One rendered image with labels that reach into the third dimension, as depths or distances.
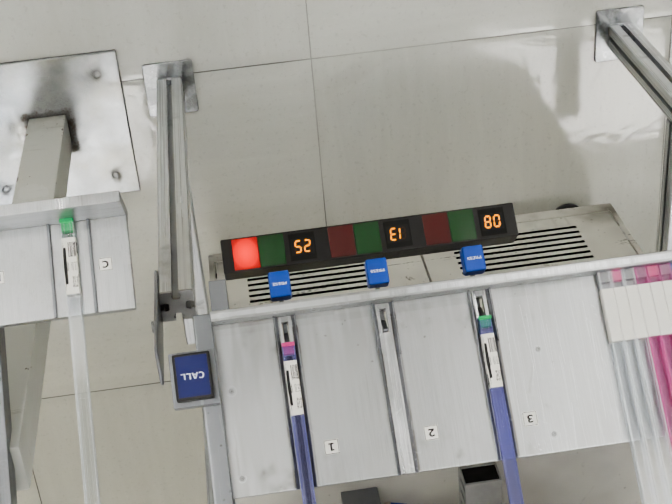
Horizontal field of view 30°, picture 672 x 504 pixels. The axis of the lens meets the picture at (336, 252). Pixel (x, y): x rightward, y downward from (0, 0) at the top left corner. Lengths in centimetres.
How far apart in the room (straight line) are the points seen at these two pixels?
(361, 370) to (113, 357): 98
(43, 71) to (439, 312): 87
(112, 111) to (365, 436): 86
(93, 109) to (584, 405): 99
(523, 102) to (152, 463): 98
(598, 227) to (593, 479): 51
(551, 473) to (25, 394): 73
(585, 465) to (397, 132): 68
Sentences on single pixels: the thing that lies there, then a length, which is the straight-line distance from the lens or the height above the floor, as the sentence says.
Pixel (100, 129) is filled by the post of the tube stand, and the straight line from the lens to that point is 205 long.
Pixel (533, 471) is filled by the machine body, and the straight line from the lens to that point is 173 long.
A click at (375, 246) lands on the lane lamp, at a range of 141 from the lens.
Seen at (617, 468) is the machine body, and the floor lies 62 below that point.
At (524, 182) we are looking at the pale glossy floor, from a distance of 219.
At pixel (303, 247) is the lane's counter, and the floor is 66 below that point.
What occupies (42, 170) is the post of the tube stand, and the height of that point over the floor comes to 20.
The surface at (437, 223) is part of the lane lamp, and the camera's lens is 143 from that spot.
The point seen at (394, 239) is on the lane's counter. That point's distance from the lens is 142.
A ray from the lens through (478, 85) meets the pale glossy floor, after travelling 209.
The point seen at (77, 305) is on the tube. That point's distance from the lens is 128.
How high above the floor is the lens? 186
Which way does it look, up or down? 58 degrees down
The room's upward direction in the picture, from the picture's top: 166 degrees clockwise
